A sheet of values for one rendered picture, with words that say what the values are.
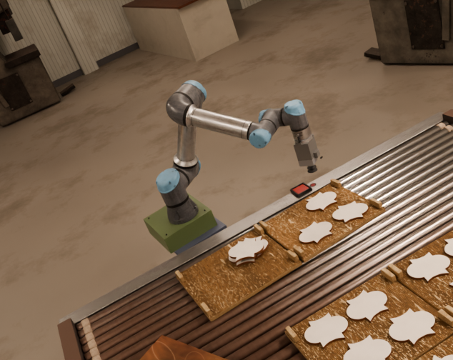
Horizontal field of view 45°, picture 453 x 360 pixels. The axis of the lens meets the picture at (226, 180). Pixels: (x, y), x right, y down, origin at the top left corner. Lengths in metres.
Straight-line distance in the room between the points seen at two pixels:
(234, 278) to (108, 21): 9.26
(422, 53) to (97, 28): 6.76
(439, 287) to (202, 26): 7.34
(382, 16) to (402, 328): 4.63
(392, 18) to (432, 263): 4.30
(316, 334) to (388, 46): 4.68
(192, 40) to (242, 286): 6.92
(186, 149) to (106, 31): 8.67
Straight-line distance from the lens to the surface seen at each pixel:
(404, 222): 2.22
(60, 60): 10.88
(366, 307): 1.86
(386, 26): 6.08
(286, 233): 2.28
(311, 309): 1.94
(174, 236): 2.54
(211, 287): 2.16
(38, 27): 10.77
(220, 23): 8.96
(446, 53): 5.87
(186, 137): 2.46
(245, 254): 2.17
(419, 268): 1.96
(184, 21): 8.68
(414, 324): 1.78
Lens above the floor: 2.23
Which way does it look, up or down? 27 degrees down
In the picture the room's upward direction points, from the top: 21 degrees counter-clockwise
